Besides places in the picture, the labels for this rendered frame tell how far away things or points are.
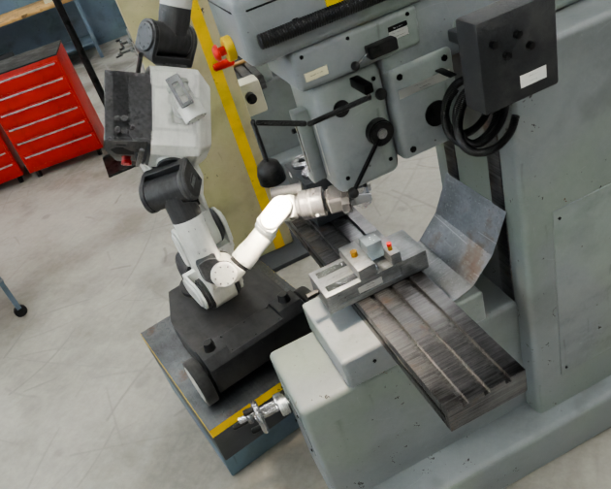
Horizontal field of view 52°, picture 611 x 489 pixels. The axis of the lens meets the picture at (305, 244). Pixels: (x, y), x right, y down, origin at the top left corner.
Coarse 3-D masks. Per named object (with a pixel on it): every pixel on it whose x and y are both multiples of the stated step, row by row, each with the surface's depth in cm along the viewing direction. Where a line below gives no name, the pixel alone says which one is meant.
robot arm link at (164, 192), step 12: (156, 180) 176; (168, 180) 174; (144, 192) 176; (156, 192) 175; (168, 192) 174; (180, 192) 174; (156, 204) 177; (168, 204) 176; (180, 204) 176; (192, 204) 178; (180, 216) 177; (192, 216) 178
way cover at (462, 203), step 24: (456, 192) 207; (456, 216) 207; (480, 216) 196; (504, 216) 186; (432, 240) 215; (456, 240) 206; (480, 240) 196; (432, 264) 210; (456, 264) 203; (480, 264) 194; (456, 288) 197
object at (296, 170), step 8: (296, 160) 239; (304, 160) 240; (288, 168) 238; (296, 168) 236; (304, 168) 232; (288, 176) 243; (296, 176) 232; (304, 176) 228; (304, 184) 227; (312, 184) 225; (320, 184) 227; (328, 184) 228; (328, 216) 234; (336, 216) 236; (320, 224) 234
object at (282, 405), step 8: (280, 400) 208; (288, 400) 210; (248, 408) 205; (256, 408) 204; (272, 408) 209; (280, 408) 207; (288, 408) 207; (256, 416) 204; (264, 416) 208; (264, 424) 203; (256, 432) 210; (264, 432) 205
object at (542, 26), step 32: (512, 0) 134; (544, 0) 132; (480, 32) 130; (512, 32) 133; (544, 32) 136; (480, 64) 134; (512, 64) 137; (544, 64) 140; (480, 96) 139; (512, 96) 141
